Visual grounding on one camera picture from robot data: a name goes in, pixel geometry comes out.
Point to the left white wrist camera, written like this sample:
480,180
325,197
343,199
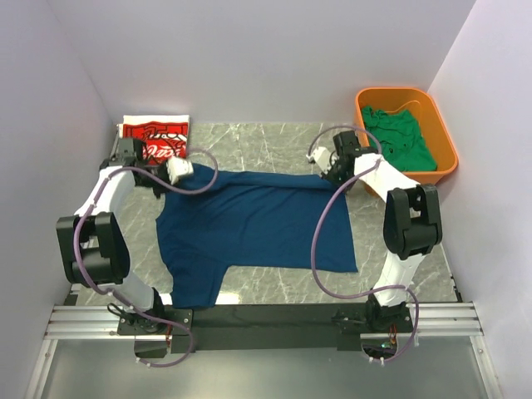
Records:
177,169

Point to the orange plastic bin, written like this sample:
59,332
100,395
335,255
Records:
423,108

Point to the green t-shirt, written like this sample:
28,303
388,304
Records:
399,134

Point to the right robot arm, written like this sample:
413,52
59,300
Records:
411,227

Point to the folded red coca-cola t-shirt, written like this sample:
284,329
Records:
163,136

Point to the aluminium extrusion rail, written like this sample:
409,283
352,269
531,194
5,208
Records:
433,320

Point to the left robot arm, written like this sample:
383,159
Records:
93,250

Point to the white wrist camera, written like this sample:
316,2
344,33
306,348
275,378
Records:
323,158
177,169

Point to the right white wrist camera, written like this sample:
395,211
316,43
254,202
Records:
323,158

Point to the dark blue t-shirt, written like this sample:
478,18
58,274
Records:
248,219

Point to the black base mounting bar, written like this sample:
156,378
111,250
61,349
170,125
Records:
265,326

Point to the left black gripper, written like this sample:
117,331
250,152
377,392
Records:
163,166

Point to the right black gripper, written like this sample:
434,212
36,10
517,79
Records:
328,176

